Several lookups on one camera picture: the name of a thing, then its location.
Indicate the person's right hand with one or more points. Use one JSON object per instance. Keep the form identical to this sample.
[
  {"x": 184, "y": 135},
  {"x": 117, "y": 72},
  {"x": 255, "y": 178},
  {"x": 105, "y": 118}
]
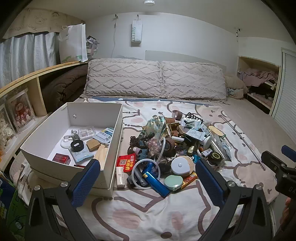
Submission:
[{"x": 290, "y": 215}]

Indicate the round ceiling light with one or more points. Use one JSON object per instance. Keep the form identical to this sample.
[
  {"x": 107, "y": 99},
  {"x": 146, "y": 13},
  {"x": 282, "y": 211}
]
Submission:
[{"x": 149, "y": 2}]

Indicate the wooden block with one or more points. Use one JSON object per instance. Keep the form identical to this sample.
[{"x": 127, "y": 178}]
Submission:
[{"x": 93, "y": 144}]

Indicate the grey plastic tool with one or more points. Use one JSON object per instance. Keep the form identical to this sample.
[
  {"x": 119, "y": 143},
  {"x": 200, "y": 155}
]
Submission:
[{"x": 136, "y": 179}]

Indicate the white round case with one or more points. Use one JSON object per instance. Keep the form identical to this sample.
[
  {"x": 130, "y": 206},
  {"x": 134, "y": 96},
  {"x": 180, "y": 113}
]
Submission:
[{"x": 179, "y": 165}]

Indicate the blue lighter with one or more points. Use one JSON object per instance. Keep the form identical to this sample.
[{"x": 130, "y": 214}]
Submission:
[{"x": 156, "y": 184}]

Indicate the beige textured pillow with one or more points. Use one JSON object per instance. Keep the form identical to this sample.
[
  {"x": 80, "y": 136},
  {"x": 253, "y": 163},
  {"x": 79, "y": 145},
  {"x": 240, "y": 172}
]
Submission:
[
  {"x": 194, "y": 81},
  {"x": 122, "y": 78}
]

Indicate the hanging white paper bag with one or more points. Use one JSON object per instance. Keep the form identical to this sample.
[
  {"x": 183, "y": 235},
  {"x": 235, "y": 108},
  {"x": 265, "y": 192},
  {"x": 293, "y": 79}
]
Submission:
[{"x": 136, "y": 32}]

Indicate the floral fabric pouch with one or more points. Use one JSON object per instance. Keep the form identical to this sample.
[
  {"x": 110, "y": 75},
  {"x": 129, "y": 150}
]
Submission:
[{"x": 155, "y": 125}]

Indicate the grey white round lid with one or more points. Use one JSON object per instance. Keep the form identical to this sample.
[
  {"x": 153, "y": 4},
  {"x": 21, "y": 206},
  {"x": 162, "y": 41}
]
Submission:
[{"x": 207, "y": 141}]

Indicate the grey headboard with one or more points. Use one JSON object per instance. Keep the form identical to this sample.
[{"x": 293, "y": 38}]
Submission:
[{"x": 185, "y": 56}]

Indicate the small brown tape roll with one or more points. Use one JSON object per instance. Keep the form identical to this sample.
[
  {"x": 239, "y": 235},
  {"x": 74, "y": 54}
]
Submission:
[{"x": 177, "y": 115}]

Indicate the white curtain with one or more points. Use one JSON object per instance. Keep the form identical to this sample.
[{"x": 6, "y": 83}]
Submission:
[{"x": 25, "y": 55}]

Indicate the black hair claw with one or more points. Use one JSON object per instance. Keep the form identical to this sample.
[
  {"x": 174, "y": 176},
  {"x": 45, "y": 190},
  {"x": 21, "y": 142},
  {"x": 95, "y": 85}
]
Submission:
[{"x": 193, "y": 117}]

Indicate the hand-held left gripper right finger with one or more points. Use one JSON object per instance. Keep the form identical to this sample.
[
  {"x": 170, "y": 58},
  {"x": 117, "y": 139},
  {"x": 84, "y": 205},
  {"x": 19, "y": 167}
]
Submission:
[{"x": 209, "y": 180}]

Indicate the brown folded blanket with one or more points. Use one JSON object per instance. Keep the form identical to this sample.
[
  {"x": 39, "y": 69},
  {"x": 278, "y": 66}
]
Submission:
[{"x": 62, "y": 88}]

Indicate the clear jar with red doll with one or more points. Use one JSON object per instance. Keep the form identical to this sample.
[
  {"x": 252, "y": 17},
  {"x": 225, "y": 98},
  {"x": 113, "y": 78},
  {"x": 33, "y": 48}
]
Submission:
[{"x": 22, "y": 111}]

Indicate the white slim box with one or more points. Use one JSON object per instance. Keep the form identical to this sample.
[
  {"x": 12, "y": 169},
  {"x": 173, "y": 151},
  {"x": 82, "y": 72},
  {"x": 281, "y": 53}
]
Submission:
[{"x": 121, "y": 177}]

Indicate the light blue wipe packet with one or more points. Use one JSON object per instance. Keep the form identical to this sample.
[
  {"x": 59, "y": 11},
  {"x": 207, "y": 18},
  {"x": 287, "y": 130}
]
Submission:
[{"x": 81, "y": 156}]

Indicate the clear plastic tube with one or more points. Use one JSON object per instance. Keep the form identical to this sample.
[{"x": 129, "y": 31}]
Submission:
[{"x": 145, "y": 159}]

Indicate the wooden shelf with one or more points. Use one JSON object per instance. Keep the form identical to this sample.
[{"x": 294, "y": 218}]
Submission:
[{"x": 18, "y": 81}]

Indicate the yellow black utility knife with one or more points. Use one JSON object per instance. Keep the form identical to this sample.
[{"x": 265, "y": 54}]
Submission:
[{"x": 188, "y": 180}]

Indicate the pile of clothes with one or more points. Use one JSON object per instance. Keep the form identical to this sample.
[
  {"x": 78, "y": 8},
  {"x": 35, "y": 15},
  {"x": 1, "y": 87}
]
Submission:
[{"x": 256, "y": 76}]

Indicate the white shopping bag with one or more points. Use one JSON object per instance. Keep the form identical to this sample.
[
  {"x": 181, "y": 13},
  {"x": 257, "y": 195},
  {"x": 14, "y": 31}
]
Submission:
[{"x": 72, "y": 44}]

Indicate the clear jar with cream doll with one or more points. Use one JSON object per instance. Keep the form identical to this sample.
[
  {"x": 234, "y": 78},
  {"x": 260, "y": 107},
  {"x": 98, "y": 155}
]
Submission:
[{"x": 7, "y": 132}]

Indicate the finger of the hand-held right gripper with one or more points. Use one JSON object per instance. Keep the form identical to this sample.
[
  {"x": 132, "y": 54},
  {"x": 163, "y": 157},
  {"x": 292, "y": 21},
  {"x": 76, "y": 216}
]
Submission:
[
  {"x": 290, "y": 154},
  {"x": 272, "y": 162}
]

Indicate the paper banner with drawings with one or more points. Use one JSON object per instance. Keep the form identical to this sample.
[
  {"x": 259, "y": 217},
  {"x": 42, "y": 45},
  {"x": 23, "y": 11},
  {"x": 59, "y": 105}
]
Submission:
[{"x": 34, "y": 23}]

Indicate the white blue sachet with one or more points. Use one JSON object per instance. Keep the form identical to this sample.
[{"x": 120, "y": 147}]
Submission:
[{"x": 104, "y": 135}]

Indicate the green blue printed carton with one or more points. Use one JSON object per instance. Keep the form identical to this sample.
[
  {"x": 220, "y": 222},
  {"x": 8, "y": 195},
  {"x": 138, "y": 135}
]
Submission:
[{"x": 9, "y": 204}]

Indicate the small red box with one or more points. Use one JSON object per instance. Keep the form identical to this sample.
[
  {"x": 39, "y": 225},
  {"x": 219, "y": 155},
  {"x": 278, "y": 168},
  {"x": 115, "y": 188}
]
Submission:
[{"x": 61, "y": 158}]

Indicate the red coupon card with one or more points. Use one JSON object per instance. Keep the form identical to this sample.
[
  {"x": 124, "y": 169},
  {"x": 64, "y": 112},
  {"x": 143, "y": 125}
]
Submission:
[{"x": 126, "y": 162}]

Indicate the blue foil packet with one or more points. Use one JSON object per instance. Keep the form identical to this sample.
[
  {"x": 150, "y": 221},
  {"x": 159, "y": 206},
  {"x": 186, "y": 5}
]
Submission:
[{"x": 196, "y": 158}]

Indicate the white storage box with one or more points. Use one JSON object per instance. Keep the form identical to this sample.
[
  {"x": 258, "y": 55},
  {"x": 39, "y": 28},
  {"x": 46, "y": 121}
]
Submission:
[{"x": 111, "y": 162}]

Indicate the clear plastic case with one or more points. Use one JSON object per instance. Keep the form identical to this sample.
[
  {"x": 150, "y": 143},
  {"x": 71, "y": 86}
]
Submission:
[{"x": 87, "y": 132}]

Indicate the black gold round tin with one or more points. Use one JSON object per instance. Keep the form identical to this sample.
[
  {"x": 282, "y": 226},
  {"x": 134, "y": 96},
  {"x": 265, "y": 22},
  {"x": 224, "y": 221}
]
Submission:
[{"x": 215, "y": 156}]

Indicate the large brown bandage roll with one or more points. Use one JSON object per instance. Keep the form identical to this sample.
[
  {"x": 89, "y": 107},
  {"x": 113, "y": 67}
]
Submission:
[{"x": 168, "y": 144}]

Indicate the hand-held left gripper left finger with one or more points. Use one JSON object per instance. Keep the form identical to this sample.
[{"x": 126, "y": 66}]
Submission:
[{"x": 86, "y": 180}]

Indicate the long metal rod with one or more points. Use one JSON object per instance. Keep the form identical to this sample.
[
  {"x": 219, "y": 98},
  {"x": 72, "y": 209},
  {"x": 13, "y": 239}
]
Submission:
[{"x": 252, "y": 150}]

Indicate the light wooden sticks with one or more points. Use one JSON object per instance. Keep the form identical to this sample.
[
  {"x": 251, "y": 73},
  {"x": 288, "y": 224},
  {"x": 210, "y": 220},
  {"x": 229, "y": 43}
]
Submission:
[{"x": 101, "y": 153}]

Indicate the cork disc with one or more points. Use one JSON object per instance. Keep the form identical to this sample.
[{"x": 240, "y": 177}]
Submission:
[{"x": 192, "y": 165}]

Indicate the green round compact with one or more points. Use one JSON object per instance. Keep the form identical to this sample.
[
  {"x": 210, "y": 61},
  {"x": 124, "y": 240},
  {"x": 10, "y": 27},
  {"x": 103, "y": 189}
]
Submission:
[{"x": 173, "y": 183}]

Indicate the white louvered door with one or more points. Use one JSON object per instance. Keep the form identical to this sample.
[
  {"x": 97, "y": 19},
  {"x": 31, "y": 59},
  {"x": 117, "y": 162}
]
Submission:
[{"x": 285, "y": 92}]

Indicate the clear bag of packets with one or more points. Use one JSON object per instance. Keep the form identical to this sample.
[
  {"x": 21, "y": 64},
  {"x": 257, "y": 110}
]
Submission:
[{"x": 92, "y": 47}]

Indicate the beige plush cushion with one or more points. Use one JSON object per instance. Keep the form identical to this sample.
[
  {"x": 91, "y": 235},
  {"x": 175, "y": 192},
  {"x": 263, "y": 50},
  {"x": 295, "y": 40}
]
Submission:
[{"x": 234, "y": 82}]

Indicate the clear round disc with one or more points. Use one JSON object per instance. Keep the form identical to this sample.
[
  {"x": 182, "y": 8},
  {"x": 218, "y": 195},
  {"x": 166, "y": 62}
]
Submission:
[{"x": 66, "y": 144}]

